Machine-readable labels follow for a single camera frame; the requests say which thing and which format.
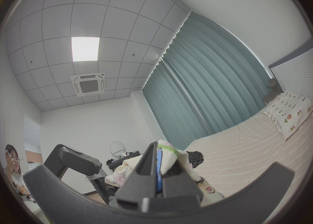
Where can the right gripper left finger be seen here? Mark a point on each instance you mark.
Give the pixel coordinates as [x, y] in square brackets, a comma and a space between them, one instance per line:
[141, 181]

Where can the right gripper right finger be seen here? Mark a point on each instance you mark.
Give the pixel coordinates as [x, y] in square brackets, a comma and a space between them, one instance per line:
[181, 188]

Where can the white printed pyjama top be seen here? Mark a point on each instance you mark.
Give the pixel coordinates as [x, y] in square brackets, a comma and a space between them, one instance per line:
[171, 155]

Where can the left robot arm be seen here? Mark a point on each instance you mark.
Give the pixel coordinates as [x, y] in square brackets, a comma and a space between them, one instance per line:
[102, 191]

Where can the pile of clothes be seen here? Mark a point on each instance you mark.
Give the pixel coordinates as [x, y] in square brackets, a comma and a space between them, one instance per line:
[195, 159]

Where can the bed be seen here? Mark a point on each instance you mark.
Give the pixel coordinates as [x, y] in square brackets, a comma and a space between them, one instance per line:
[244, 149]

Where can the black chest of drawers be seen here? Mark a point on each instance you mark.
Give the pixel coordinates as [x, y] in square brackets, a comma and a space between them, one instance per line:
[113, 166]

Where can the blue-green curtain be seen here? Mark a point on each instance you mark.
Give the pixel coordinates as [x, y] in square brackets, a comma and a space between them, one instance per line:
[171, 100]
[220, 71]

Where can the white air conditioner vent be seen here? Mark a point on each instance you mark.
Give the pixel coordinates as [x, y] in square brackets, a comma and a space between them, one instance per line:
[88, 84]

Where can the person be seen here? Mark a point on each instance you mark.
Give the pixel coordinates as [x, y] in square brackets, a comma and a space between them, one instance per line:
[17, 181]

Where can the grey bedside table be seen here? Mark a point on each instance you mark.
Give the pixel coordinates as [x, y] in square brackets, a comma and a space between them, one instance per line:
[270, 97]

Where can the white printed pillow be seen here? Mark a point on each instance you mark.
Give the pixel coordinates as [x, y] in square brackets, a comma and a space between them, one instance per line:
[286, 112]

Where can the square light panel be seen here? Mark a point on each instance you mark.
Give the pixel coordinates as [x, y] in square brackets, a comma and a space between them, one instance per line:
[85, 49]

